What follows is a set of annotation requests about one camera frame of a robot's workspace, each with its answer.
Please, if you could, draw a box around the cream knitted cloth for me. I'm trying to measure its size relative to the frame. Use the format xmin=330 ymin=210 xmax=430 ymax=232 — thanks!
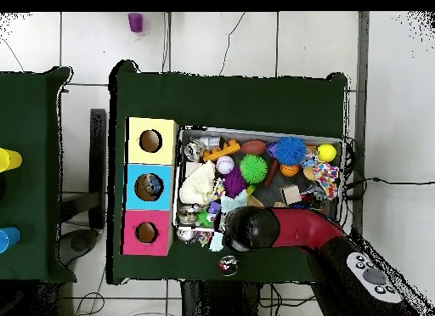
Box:
xmin=178 ymin=161 xmax=217 ymax=206

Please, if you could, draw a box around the light blue knitted cloth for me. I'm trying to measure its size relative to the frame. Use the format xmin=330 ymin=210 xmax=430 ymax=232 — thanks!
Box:
xmin=207 ymin=189 xmax=250 ymax=253

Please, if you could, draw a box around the crushed clear plastic bottle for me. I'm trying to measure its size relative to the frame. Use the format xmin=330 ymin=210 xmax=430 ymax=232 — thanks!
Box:
xmin=134 ymin=173 xmax=165 ymax=201

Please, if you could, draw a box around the shallow mesh bin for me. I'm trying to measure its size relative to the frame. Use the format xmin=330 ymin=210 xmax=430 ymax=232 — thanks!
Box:
xmin=172 ymin=127 xmax=344 ymax=234

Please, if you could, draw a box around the wooden box with three holes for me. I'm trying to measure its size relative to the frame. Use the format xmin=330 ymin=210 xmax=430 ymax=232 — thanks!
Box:
xmin=120 ymin=116 xmax=179 ymax=257

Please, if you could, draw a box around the white baseball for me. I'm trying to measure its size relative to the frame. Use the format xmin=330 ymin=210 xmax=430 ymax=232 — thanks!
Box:
xmin=215 ymin=155 xmax=235 ymax=175

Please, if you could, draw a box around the orange plastic block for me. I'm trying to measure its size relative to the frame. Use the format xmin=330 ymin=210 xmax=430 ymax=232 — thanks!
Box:
xmin=202 ymin=138 xmax=241 ymax=162

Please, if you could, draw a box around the purple spiky monster toy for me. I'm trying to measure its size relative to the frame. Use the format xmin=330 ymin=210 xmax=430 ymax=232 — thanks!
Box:
xmin=222 ymin=166 xmax=248 ymax=199

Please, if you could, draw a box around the green spiky ball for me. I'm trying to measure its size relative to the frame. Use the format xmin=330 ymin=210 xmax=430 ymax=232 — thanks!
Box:
xmin=240 ymin=154 xmax=268 ymax=185

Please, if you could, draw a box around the brown toy football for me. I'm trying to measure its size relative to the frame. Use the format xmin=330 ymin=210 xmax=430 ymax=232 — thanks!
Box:
xmin=240 ymin=139 xmax=267 ymax=156

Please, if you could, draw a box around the dark green tablecloth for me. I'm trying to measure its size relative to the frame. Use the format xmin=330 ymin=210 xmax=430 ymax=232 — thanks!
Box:
xmin=0 ymin=65 xmax=78 ymax=285
xmin=107 ymin=59 xmax=349 ymax=291

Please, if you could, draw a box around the black white soccer ball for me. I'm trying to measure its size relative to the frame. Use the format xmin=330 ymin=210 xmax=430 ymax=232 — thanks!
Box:
xmin=176 ymin=226 xmax=195 ymax=243

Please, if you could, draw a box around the blue spiky ball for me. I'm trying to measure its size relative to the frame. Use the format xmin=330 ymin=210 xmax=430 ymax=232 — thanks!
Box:
xmin=274 ymin=136 xmax=308 ymax=166

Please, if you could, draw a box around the wooden cube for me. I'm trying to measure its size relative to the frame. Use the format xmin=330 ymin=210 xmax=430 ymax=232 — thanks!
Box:
xmin=281 ymin=185 xmax=302 ymax=206

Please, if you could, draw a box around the dark red crushed can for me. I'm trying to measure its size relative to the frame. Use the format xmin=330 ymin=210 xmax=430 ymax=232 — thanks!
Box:
xmin=217 ymin=255 xmax=239 ymax=277

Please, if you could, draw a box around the colourful printed crumpled wrapper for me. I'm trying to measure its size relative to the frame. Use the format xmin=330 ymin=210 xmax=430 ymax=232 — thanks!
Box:
xmin=310 ymin=159 xmax=341 ymax=199

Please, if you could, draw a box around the yellow ball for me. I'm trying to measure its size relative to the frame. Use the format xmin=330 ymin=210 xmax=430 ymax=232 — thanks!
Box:
xmin=316 ymin=143 xmax=337 ymax=163

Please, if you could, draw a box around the black upright stand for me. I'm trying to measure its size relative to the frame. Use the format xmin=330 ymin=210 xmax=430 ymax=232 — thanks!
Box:
xmin=60 ymin=108 xmax=107 ymax=230

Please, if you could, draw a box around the dark grey oval pad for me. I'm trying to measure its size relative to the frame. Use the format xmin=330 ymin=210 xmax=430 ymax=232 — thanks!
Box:
xmin=58 ymin=228 xmax=100 ymax=267

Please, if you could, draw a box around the purple cup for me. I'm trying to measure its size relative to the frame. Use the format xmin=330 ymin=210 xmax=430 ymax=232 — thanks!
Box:
xmin=127 ymin=12 xmax=144 ymax=34

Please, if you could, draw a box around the yellow cup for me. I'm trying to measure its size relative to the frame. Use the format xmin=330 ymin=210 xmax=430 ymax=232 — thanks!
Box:
xmin=0 ymin=147 xmax=24 ymax=173

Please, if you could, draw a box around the blue cup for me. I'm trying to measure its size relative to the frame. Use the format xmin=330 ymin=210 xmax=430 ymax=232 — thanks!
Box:
xmin=0 ymin=226 xmax=22 ymax=254

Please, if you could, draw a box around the black cable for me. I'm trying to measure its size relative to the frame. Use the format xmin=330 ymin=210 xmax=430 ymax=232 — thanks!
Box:
xmin=341 ymin=135 xmax=435 ymax=201

